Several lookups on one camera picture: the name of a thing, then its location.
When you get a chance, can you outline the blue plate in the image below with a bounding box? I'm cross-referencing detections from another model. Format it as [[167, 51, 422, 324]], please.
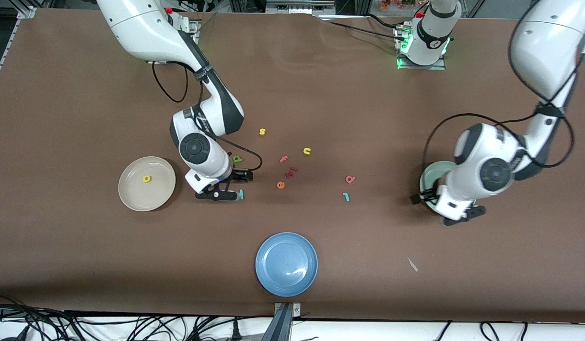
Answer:
[[255, 232, 319, 298]]

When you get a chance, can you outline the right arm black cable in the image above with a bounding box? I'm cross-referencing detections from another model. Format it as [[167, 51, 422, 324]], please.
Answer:
[[152, 59, 264, 173]]

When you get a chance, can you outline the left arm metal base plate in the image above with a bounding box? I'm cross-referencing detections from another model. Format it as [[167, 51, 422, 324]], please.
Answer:
[[396, 26, 447, 71]]

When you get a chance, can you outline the beige plate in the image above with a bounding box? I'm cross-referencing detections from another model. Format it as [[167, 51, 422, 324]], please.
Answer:
[[118, 156, 177, 212]]

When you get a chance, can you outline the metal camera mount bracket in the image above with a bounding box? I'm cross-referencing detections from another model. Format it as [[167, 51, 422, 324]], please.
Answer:
[[273, 302, 302, 341]]

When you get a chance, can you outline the brown table cover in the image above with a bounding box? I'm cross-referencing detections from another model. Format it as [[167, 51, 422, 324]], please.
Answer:
[[0, 9, 585, 323]]

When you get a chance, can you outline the aluminium frame corner post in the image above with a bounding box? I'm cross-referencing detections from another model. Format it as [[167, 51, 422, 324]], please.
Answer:
[[9, 0, 37, 19]]

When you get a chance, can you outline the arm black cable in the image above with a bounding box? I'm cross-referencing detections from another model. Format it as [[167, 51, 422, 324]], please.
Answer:
[[421, 0, 585, 192], [152, 59, 264, 173]]

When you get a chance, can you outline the black cable on table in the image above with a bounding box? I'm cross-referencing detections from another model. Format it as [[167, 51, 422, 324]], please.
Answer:
[[327, 20, 404, 39], [363, 13, 402, 29]]

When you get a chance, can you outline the grey metal box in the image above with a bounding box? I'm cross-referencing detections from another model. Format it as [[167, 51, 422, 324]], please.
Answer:
[[266, 0, 337, 14]]

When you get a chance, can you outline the green plate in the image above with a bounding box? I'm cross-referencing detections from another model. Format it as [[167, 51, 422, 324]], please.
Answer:
[[419, 161, 478, 217]]

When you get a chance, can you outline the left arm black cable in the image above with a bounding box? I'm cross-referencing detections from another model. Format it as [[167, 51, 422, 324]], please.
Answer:
[[421, 0, 585, 192]]

